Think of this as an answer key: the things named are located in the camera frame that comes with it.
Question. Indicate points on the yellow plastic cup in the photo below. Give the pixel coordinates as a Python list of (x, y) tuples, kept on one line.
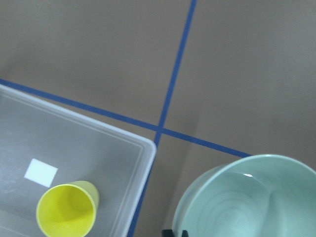
[(68, 210)]

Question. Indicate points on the clear plastic storage box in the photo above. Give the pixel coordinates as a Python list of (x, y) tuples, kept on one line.
[(43, 145)]

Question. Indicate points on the mint green bowl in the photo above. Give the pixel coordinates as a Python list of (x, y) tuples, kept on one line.
[(256, 196)]

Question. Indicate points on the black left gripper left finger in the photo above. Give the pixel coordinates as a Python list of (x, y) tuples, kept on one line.
[(167, 233)]

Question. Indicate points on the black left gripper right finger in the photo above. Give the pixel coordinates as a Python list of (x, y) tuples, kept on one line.
[(185, 233)]

